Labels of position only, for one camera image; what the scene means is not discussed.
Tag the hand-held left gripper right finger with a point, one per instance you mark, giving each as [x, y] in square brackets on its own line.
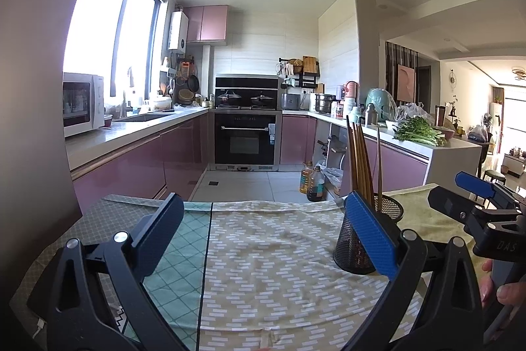
[368, 227]

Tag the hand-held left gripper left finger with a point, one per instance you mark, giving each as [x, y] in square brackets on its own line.
[162, 227]

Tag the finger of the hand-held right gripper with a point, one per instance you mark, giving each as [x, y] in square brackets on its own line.
[448, 205]
[472, 181]

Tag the black mesh utensil holder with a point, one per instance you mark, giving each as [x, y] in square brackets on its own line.
[349, 252]

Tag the bundle of wooden chopsticks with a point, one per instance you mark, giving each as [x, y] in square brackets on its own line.
[358, 162]

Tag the person's right hand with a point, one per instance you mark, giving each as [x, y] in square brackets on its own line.
[511, 293]

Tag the yellow-green table cloth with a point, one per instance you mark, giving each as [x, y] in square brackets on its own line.
[423, 219]

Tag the pink base cabinet with peninsula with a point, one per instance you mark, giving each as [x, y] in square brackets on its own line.
[402, 166]

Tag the white plastic bag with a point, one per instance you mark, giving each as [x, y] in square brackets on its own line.
[333, 179]

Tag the pink base cabinet with sink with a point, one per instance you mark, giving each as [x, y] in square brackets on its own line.
[144, 166]

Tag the cooking oil bottles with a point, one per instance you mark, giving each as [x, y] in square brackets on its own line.
[315, 186]

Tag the white standing air conditioner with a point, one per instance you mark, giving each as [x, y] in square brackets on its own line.
[495, 118]

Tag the bunch of green vegetables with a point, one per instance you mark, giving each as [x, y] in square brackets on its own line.
[417, 133]

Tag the dark travel tumbler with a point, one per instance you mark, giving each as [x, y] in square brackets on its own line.
[440, 114]

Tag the clear plastic bag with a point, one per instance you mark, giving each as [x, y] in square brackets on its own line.
[413, 112]

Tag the beige and teal patterned tablecloth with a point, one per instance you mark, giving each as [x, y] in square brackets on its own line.
[267, 252]

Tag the steel kitchen sink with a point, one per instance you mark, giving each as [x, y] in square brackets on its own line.
[141, 118]

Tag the gold ceiling lamp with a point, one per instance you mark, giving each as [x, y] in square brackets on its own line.
[518, 74]

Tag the black integrated stove oven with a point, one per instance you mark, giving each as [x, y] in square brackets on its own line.
[245, 141]

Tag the mint green kitchen appliance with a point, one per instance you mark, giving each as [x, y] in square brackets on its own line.
[381, 103]

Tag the white cooking pot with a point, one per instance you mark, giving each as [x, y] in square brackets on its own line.
[162, 104]

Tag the stainless steel pot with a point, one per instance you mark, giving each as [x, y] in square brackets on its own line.
[324, 103]

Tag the pink electric kettle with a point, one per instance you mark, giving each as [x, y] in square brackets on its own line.
[350, 89]

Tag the hanging pans and strainers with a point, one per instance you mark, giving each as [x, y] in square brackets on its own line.
[189, 85]

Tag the black lidded wok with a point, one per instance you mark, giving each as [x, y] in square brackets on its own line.
[263, 99]
[229, 98]

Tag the white microwave oven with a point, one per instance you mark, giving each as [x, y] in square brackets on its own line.
[84, 104]

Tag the silver rice cooker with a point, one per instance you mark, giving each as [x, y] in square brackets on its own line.
[291, 102]

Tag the wooden cutting board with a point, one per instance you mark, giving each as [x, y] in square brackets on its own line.
[311, 65]

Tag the large kitchen window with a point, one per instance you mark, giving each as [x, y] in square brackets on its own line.
[94, 22]

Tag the framed wall picture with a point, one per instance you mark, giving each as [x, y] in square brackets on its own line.
[406, 81]

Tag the black wall rack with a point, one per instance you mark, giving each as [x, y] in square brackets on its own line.
[299, 78]

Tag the white wall water heater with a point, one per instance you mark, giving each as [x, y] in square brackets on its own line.
[178, 30]

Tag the pink wall cabinet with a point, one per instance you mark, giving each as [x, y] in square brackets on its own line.
[207, 24]

